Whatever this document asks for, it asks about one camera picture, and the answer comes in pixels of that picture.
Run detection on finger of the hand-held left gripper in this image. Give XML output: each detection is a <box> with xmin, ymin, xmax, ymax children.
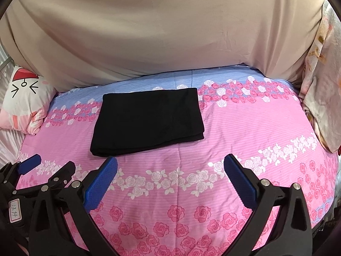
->
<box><xmin>0</xmin><ymin>154</ymin><xmax>42</xmax><ymax>190</ymax></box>
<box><xmin>16</xmin><ymin>161</ymin><xmax>76</xmax><ymax>196</ymax></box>

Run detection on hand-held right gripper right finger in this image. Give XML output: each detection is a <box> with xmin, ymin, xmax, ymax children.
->
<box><xmin>223</xmin><ymin>153</ymin><xmax>313</xmax><ymax>256</ymax></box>

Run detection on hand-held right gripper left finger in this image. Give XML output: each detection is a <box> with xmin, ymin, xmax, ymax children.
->
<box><xmin>28</xmin><ymin>156</ymin><xmax>118</xmax><ymax>256</ymax></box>

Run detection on black pants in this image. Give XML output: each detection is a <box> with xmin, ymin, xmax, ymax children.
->
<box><xmin>90</xmin><ymin>87</ymin><xmax>205</xmax><ymax>157</ymax></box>

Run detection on white satin sheet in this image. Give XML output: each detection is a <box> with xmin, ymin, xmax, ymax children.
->
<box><xmin>0</xmin><ymin>128</ymin><xmax>27</xmax><ymax>167</ymax></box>

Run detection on pink floral bedsheet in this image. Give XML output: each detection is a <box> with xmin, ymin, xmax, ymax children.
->
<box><xmin>16</xmin><ymin>68</ymin><xmax>340</xmax><ymax>256</ymax></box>

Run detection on white cartoon print pillow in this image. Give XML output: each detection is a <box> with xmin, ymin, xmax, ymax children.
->
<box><xmin>0</xmin><ymin>65</ymin><xmax>58</xmax><ymax>135</ymax></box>

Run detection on cream printed blanket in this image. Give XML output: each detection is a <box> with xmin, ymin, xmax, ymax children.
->
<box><xmin>298</xmin><ymin>0</ymin><xmax>341</xmax><ymax>154</ymax></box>

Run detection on beige headboard cover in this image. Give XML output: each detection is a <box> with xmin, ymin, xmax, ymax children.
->
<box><xmin>0</xmin><ymin>0</ymin><xmax>327</xmax><ymax>96</ymax></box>

